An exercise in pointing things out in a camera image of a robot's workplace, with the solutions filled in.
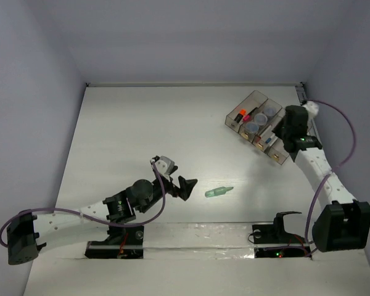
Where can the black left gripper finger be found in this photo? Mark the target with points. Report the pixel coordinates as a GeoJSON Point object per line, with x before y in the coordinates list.
{"type": "Point", "coordinates": [173, 170]}
{"type": "Point", "coordinates": [185, 187]}

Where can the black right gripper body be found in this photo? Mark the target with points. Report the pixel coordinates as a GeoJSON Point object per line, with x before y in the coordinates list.
{"type": "Point", "coordinates": [280, 131]}

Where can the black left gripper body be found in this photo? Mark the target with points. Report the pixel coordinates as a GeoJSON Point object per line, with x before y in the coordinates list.
{"type": "Point", "coordinates": [169, 187]}

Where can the clear jar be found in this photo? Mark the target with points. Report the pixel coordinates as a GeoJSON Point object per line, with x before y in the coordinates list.
{"type": "Point", "coordinates": [260, 119]}
{"type": "Point", "coordinates": [251, 128]}
{"type": "Point", "coordinates": [270, 111]}

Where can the green utility knife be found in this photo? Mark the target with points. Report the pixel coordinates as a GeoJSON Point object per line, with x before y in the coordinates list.
{"type": "Point", "coordinates": [218, 191]}

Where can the red capped white pen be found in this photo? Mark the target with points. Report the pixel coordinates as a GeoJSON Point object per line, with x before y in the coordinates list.
{"type": "Point", "coordinates": [266, 131]}

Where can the pink highlighter marker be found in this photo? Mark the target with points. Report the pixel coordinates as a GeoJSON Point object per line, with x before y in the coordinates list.
{"type": "Point", "coordinates": [250, 115]}

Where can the orange highlighter marker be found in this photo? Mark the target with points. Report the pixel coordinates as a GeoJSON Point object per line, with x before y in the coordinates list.
{"type": "Point", "coordinates": [240, 115]}

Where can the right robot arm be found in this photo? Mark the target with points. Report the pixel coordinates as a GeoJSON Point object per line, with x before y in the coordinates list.
{"type": "Point", "coordinates": [336, 220]}

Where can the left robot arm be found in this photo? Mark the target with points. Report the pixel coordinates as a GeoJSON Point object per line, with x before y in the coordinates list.
{"type": "Point", "coordinates": [32, 232]}

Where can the clear four-compartment organizer tray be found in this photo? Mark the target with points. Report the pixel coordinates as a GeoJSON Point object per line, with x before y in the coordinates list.
{"type": "Point", "coordinates": [274, 150]}

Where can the white front board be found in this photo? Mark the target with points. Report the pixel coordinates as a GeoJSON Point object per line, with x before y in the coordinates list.
{"type": "Point", "coordinates": [198, 259]}

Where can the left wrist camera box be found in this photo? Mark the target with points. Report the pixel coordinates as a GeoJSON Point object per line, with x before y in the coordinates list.
{"type": "Point", "coordinates": [163, 164]}

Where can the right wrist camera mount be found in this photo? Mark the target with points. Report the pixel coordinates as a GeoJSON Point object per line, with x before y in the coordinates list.
{"type": "Point", "coordinates": [312, 109]}

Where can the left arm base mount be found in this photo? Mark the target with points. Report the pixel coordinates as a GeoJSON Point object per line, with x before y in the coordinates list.
{"type": "Point", "coordinates": [122, 243]}

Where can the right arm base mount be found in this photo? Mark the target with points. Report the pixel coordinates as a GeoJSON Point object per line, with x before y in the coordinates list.
{"type": "Point", "coordinates": [271, 240]}

